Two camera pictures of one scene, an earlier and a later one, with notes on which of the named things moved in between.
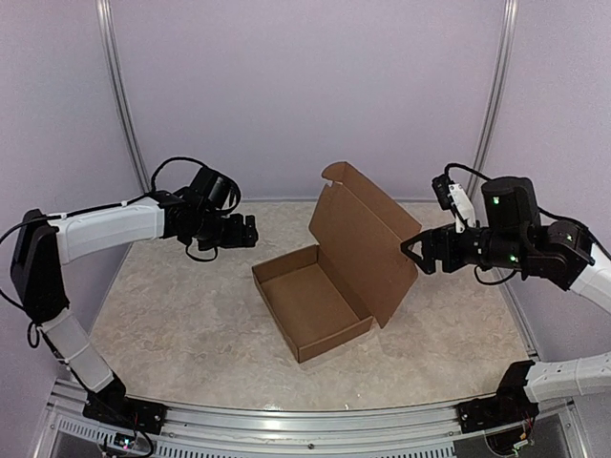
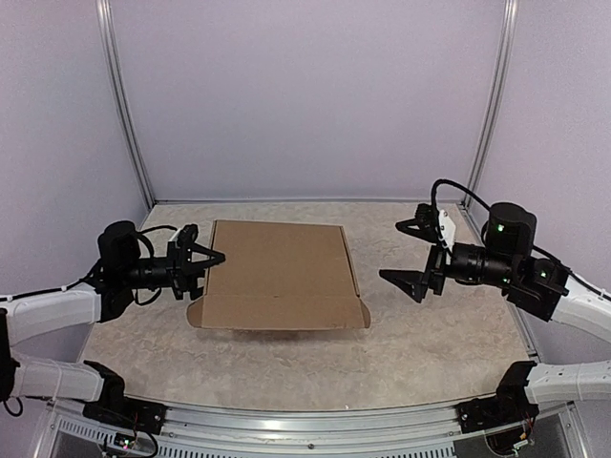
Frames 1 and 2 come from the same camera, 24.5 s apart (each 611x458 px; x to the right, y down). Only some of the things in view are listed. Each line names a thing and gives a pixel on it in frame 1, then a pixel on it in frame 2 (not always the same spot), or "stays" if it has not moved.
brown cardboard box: (367, 255) to (280, 276)
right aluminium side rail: (520, 320) stays
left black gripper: (237, 239) to (179, 264)
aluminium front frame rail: (427, 430) stays
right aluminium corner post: (498, 95) stays
